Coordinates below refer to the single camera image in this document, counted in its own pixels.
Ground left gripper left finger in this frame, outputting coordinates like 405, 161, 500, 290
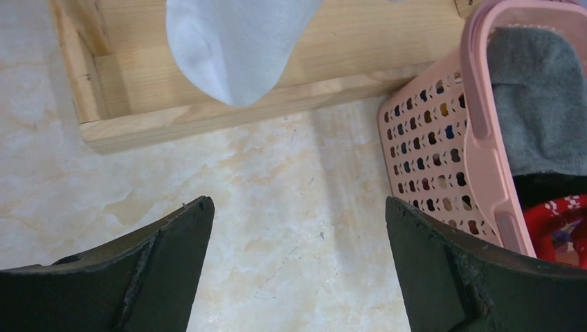
1, 196, 215, 331

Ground black sock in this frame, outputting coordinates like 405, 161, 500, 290
513, 173, 586, 208

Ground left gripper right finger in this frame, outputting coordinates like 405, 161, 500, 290
386, 197, 586, 331

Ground pink plastic laundry basket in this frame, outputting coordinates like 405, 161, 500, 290
378, 1, 586, 257

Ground white sock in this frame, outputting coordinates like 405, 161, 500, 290
165, 0, 322, 107

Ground red snowflake sock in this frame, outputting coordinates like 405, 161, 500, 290
523, 194, 586, 269

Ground grey sock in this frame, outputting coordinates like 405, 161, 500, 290
487, 28, 586, 176

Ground wooden drying rack frame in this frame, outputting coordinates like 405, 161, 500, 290
48, 1, 477, 153

